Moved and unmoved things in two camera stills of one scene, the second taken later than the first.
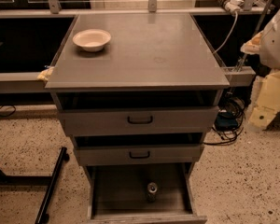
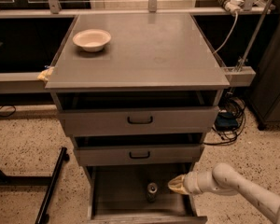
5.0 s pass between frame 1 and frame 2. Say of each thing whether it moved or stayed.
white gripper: moved
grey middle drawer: stayed
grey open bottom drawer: stayed
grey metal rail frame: stayed
